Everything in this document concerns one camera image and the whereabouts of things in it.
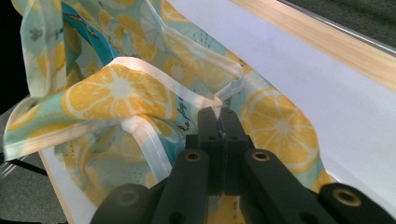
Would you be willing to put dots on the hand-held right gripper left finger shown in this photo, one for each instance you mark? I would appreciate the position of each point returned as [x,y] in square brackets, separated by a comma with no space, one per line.
[214,149]

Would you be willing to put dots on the lemon print cloth bag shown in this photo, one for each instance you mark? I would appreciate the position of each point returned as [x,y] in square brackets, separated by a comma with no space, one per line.
[118,90]

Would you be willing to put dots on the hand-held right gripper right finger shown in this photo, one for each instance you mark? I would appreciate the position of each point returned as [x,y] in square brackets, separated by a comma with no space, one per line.
[232,149]

